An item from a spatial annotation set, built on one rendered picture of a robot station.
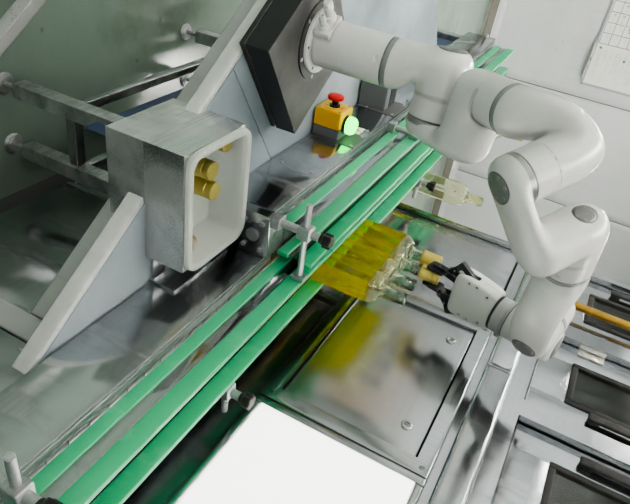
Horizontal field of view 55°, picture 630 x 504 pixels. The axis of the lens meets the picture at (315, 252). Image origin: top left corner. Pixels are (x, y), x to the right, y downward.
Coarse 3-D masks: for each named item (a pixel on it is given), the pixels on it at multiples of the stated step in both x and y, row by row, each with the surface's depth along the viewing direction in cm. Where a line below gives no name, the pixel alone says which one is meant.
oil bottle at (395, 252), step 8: (360, 232) 139; (352, 240) 136; (360, 240) 136; (368, 240) 136; (376, 240) 137; (384, 240) 137; (368, 248) 135; (376, 248) 134; (384, 248) 135; (392, 248) 135; (400, 248) 136; (392, 256) 133; (400, 256) 134; (400, 264) 134
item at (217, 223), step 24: (216, 144) 96; (240, 144) 106; (192, 168) 92; (240, 168) 108; (192, 192) 95; (240, 192) 111; (192, 216) 98; (216, 216) 116; (240, 216) 114; (216, 240) 111; (192, 264) 103
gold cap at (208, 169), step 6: (204, 162) 103; (210, 162) 102; (216, 162) 103; (198, 168) 103; (204, 168) 102; (210, 168) 102; (216, 168) 104; (198, 174) 103; (204, 174) 102; (210, 174) 103; (216, 174) 105; (210, 180) 104
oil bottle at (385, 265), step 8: (344, 248) 133; (352, 248) 134; (360, 248) 134; (352, 256) 131; (360, 256) 131; (368, 256) 132; (376, 256) 132; (384, 256) 133; (368, 264) 130; (376, 264) 130; (384, 264) 130; (392, 264) 131; (384, 272) 129; (392, 272) 130
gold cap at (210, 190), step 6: (198, 180) 106; (204, 180) 106; (198, 186) 106; (204, 186) 106; (210, 186) 105; (216, 186) 106; (198, 192) 106; (204, 192) 106; (210, 192) 105; (216, 192) 107; (210, 198) 106
